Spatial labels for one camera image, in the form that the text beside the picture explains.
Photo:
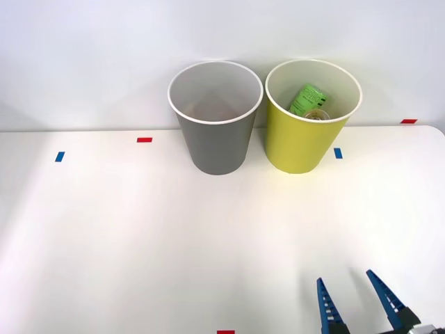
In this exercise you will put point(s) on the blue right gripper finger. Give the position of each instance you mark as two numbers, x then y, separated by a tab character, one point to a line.
328	309
389	299

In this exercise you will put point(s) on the green drink can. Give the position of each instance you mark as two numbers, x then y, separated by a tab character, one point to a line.
307	97

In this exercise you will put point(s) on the yellow-green plastic waste bin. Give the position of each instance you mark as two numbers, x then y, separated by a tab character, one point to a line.
299	146

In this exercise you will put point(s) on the pale yellowish bottle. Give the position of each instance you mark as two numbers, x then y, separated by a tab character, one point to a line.
316	115

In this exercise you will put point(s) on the grey plastic waste bin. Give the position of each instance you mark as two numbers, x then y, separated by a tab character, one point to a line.
215	146

